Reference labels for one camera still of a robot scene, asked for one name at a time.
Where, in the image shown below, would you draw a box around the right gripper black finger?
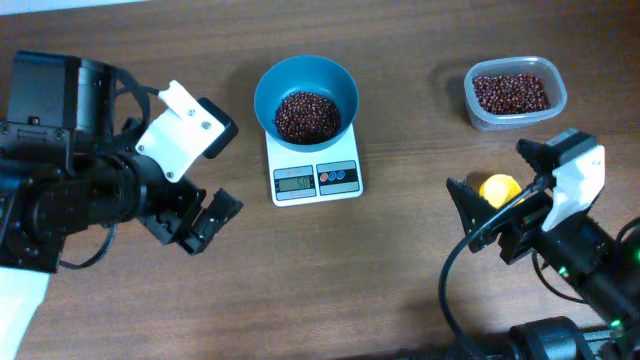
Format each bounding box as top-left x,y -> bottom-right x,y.
446,178 -> 497,253
516,139 -> 557,174

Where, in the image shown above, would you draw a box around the yellow measuring scoop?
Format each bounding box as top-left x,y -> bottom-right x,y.
479,174 -> 522,209

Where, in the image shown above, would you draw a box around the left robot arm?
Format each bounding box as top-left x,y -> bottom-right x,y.
1,50 -> 242,359

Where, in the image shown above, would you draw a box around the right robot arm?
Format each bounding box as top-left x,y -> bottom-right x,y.
438,129 -> 639,359

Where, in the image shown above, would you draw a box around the white digital kitchen scale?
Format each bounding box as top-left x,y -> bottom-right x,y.
265,125 -> 364,207

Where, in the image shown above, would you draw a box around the red beans in bowl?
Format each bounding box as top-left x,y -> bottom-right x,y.
273,91 -> 342,145

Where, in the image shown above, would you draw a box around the teal plastic bowl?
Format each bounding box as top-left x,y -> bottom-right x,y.
254,55 -> 359,152

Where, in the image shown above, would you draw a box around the clear plastic container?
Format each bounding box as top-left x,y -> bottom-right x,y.
463,56 -> 568,131

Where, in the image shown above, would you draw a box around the red beans in container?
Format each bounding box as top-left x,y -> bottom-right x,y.
472,73 -> 550,115

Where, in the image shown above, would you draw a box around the left black cable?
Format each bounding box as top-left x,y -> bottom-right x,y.
57,222 -> 119,271

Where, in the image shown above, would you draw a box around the aluminium frame rail base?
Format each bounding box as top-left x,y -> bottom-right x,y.
482,328 -> 639,360

